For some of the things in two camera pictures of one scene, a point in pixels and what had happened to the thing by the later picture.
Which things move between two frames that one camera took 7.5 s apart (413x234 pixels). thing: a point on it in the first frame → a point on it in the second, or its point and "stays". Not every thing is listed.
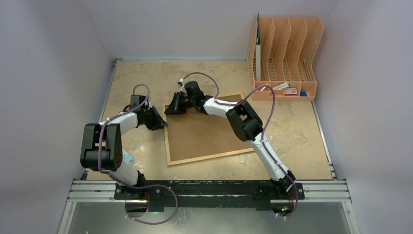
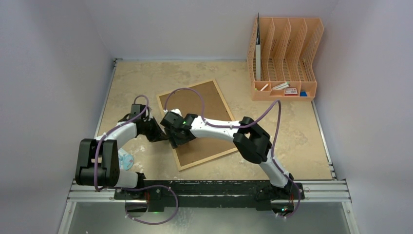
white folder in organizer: (258, 52) stays
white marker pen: (283, 86) stays
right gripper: (180, 102) → (178, 138)
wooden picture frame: (206, 157) → (204, 100)
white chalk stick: (262, 89) stays
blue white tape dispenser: (128, 159) stays
